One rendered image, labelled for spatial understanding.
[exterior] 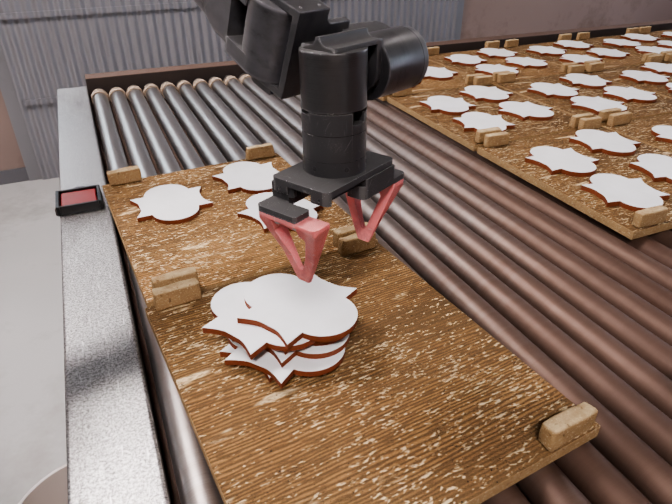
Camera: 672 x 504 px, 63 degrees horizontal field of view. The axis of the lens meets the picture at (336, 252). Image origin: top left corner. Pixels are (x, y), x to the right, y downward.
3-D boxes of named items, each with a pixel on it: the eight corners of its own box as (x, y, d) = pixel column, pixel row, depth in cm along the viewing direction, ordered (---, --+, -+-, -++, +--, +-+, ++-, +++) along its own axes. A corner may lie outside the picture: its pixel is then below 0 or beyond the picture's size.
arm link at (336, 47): (283, 34, 44) (334, 42, 41) (341, 24, 48) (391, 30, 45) (287, 118, 48) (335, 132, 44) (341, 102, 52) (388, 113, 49)
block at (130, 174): (110, 187, 101) (106, 173, 99) (108, 183, 102) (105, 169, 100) (142, 181, 103) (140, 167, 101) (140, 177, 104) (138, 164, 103)
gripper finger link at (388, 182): (402, 241, 58) (407, 157, 53) (362, 270, 53) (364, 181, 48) (350, 223, 62) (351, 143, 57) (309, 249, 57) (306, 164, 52)
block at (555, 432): (550, 455, 51) (556, 434, 49) (534, 440, 52) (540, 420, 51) (593, 430, 53) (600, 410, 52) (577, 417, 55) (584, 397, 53)
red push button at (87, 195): (62, 214, 96) (60, 206, 95) (62, 200, 101) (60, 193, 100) (99, 207, 98) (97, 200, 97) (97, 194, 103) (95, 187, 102)
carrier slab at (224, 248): (148, 312, 71) (146, 302, 71) (103, 192, 102) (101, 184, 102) (378, 248, 85) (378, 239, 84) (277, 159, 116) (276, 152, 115)
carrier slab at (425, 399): (273, 624, 40) (272, 613, 39) (146, 317, 71) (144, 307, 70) (598, 436, 54) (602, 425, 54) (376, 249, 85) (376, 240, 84)
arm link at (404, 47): (241, 74, 51) (255, -19, 45) (326, 55, 59) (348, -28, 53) (328, 145, 47) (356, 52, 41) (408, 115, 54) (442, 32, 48)
